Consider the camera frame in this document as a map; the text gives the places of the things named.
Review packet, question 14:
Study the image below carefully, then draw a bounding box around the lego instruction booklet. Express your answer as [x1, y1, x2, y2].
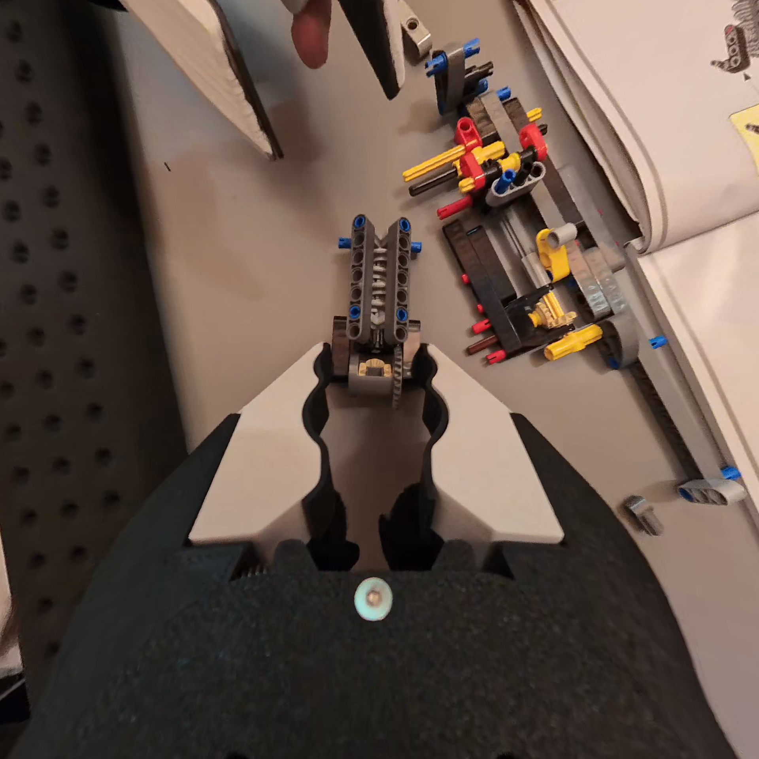
[516, 0, 759, 493]

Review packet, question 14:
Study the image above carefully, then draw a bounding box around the dark grey lego elbow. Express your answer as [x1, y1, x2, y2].
[623, 495, 664, 536]

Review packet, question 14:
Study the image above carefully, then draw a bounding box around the black perforated foam pad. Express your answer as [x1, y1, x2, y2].
[0, 0, 186, 700]

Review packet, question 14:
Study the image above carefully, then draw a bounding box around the long lego chassis assembly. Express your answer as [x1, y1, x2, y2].
[403, 38, 748, 505]

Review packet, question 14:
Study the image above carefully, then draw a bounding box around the grey lego gear assembly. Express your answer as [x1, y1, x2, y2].
[332, 215, 423, 410]

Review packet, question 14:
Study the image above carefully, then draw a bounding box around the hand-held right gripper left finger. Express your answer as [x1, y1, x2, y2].
[189, 343, 359, 570]

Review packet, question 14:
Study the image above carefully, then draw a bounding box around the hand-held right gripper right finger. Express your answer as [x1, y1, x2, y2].
[379, 344, 564, 570]

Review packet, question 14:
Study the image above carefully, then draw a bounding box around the person's left hand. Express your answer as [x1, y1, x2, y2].
[291, 0, 333, 69]

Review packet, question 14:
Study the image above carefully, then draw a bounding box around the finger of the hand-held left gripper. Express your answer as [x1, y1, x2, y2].
[119, 0, 284, 161]
[338, 0, 407, 100]

